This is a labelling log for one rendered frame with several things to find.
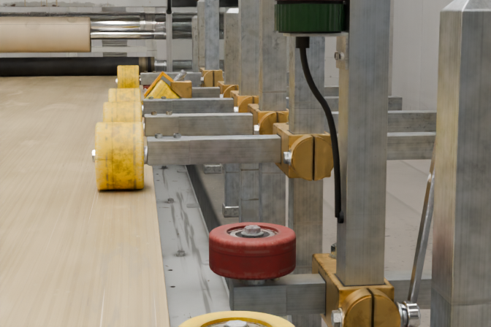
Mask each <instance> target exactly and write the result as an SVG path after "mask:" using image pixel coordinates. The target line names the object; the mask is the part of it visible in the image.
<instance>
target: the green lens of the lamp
mask: <svg viewBox="0 0 491 327"><path fill-rule="evenodd" d="M345 30H346V5H345V4H274V31H345Z"/></svg>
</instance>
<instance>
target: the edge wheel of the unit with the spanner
mask: <svg viewBox="0 0 491 327"><path fill-rule="evenodd" d="M295 266H296V234H295V232H294V231H293V230H292V229H290V228H288V227H285V226H281V225H277V224H272V223H233V224H227V225H224V226H219V227H217V228H215V229H213V230H212V231H211V232H210V234H209V267H210V269H211V271H213V272H214V273H215V274H217V275H220V276H222V277H227V278H231V279H236V280H238V281H239V282H240V283H242V284H246V285H259V284H262V283H265V282H266V281H267V280H270V279H275V278H279V277H283V276H286V275H288V274H290V273H291V272H293V271H294V269H295Z"/></svg>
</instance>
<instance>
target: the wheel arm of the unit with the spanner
mask: <svg viewBox="0 0 491 327"><path fill-rule="evenodd" d="M411 274H412V270H402V271H384V277H385V278H386V279H387V280H388V281H389V282H390V283H391V284H392V285H393V286H394V288H395V299H394V303H395V302H396V301H397V302H398V303H399V304H401V303H402V301H407V300H408V292H409V287H410V282H411ZM431 279H432V269H423V270H422V278H421V282H420V286H419V294H418V299H417V305H418V306H419V309H430V302H431ZM229 307H230V309H231V311H249V312H261V313H266V314H269V315H274V316H286V315H312V314H325V281H324V280H323V279H322V277H321V276H320V274H288V275H286V276H283V277H279V278H275V279H270V280H267V281H266V282H265V283H262V284H259V285H246V284H242V283H240V282H239V281H238V280H236V279H231V278H229Z"/></svg>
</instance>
